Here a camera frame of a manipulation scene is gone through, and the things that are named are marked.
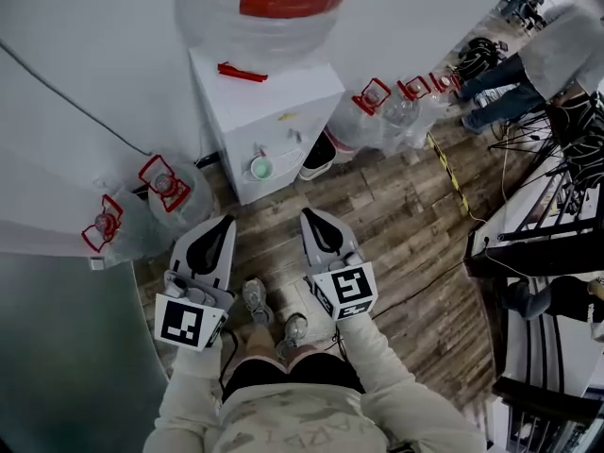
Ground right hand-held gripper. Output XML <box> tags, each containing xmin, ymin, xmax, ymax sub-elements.
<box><xmin>299</xmin><ymin>207</ymin><xmax>378</xmax><ymax>323</ymax></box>

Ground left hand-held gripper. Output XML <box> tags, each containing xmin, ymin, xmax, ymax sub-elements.
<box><xmin>154</xmin><ymin>214</ymin><xmax>238</xmax><ymax>351</ymax></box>

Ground green plastic cup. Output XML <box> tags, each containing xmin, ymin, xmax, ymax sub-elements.
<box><xmin>249</xmin><ymin>155</ymin><xmax>276</xmax><ymax>180</ymax></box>

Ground white water dispenser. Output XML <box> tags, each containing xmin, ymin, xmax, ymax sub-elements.
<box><xmin>188</xmin><ymin>48</ymin><xmax>346</xmax><ymax>206</ymax></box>

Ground person's right forearm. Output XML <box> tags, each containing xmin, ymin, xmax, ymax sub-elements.
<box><xmin>332</xmin><ymin>307</ymin><xmax>488</xmax><ymax>453</ymax></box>

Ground person's left forearm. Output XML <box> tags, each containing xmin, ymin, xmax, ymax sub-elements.
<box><xmin>143</xmin><ymin>332</ymin><xmax>226</xmax><ymax>453</ymax></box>

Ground person's left grey shoe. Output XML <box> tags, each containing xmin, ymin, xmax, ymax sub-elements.
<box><xmin>242</xmin><ymin>277</ymin><xmax>276</xmax><ymax>327</ymax></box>

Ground person's grey shoe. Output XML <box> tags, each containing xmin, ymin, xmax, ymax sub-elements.
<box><xmin>242</xmin><ymin>277</ymin><xmax>276</xmax><ymax>327</ymax></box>
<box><xmin>275</xmin><ymin>313</ymin><xmax>310</xmax><ymax>361</ymax></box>

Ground small white waste bin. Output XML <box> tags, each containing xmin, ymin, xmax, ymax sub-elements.
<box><xmin>297</xmin><ymin>129</ymin><xmax>339</xmax><ymax>182</ymax></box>

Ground person's right grey shoe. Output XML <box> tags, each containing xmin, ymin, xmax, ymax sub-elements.
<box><xmin>275</xmin><ymin>313</ymin><xmax>310</xmax><ymax>361</ymax></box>

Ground person's left leg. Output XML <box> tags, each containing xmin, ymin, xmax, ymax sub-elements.
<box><xmin>242</xmin><ymin>323</ymin><xmax>285</xmax><ymax>373</ymax></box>

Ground person's leg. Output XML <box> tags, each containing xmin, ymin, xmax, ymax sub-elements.
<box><xmin>242</xmin><ymin>323</ymin><xmax>285</xmax><ymax>373</ymax></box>
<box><xmin>282</xmin><ymin>342</ymin><xmax>323</xmax><ymax>368</ymax></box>

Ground person's right leg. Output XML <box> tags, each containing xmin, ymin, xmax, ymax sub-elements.
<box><xmin>282</xmin><ymin>342</ymin><xmax>323</xmax><ymax>368</ymax></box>

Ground person's black shorts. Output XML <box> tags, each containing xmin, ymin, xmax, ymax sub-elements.
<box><xmin>221</xmin><ymin>350</ymin><xmax>367</xmax><ymax>403</ymax></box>

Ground yellow black striped floor strip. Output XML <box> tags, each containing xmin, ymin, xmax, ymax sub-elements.
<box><xmin>426</xmin><ymin>131</ymin><xmax>474</xmax><ymax>219</ymax></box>

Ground frosted glass partition panel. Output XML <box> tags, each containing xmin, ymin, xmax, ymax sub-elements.
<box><xmin>0</xmin><ymin>252</ymin><xmax>171</xmax><ymax>453</ymax></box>

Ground person's light sweatshirt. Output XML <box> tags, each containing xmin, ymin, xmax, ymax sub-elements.
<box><xmin>215</xmin><ymin>381</ymin><xmax>394</xmax><ymax>453</ymax></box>

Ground red plastic strip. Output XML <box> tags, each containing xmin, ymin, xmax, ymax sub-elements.
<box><xmin>216</xmin><ymin>60</ymin><xmax>270</xmax><ymax>84</ymax></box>

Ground black metal rack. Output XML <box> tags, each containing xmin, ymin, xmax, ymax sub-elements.
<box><xmin>464</xmin><ymin>224</ymin><xmax>604</xmax><ymax>443</ymax></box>

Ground large clear jug red label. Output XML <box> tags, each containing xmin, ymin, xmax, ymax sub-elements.
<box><xmin>175</xmin><ymin>0</ymin><xmax>358</xmax><ymax>73</ymax></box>

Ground black white striped bag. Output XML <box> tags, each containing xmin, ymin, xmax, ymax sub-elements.
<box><xmin>460</xmin><ymin>37</ymin><xmax>510</xmax><ymax>73</ymax></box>

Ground black tripod stand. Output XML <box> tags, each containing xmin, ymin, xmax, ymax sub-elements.
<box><xmin>488</xmin><ymin>92</ymin><xmax>604</xmax><ymax>197</ymax></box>

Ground clear water jug red handle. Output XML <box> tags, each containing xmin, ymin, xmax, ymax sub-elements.
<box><xmin>427</xmin><ymin>71</ymin><xmax>462</xmax><ymax>108</ymax></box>
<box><xmin>80</xmin><ymin>193</ymin><xmax>145</xmax><ymax>264</ymax></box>
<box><xmin>325</xmin><ymin>76</ymin><xmax>395</xmax><ymax>162</ymax></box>
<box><xmin>138</xmin><ymin>154</ymin><xmax>214</xmax><ymax>229</ymax></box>
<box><xmin>384</xmin><ymin>75</ymin><xmax>433</xmax><ymax>150</ymax></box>

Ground left hand-held gripper cable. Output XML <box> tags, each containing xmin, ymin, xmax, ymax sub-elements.
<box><xmin>218</xmin><ymin>327</ymin><xmax>240</xmax><ymax>396</ymax></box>

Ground hand-held gripper cable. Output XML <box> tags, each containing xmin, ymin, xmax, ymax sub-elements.
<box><xmin>331</xmin><ymin>327</ymin><xmax>351</xmax><ymax>363</ymax></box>
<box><xmin>218</xmin><ymin>327</ymin><xmax>240</xmax><ymax>396</ymax></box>

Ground right hand-held gripper cable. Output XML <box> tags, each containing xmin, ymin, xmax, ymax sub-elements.
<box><xmin>331</xmin><ymin>327</ymin><xmax>351</xmax><ymax>363</ymax></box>

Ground black floor cable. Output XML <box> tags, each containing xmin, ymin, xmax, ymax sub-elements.
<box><xmin>371</xmin><ymin>260</ymin><xmax>469</xmax><ymax>320</ymax></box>

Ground thin wall cable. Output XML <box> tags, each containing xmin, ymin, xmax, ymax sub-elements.
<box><xmin>0</xmin><ymin>40</ymin><xmax>153</xmax><ymax>157</ymax></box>

